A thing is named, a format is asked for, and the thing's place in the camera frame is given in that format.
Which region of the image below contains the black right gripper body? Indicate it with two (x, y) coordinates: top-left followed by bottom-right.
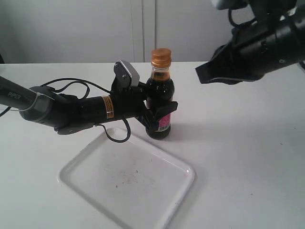
(212, 14), (305, 83)

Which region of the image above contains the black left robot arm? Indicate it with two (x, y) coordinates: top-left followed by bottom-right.
(0, 77), (178, 135)

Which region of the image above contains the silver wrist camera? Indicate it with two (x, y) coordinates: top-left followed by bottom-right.
(113, 60), (140, 89)

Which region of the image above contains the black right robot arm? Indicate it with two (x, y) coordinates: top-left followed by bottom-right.
(195, 0), (305, 85)

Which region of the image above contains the black camera cable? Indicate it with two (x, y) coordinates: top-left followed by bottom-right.
(0, 77), (131, 144)

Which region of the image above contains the white plastic tray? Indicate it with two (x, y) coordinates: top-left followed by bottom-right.
(59, 133), (195, 229)

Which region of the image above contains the dark soy sauce bottle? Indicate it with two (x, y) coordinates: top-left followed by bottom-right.
(146, 48), (174, 140)

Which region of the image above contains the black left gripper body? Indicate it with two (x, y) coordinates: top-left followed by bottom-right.
(110, 81), (159, 131)

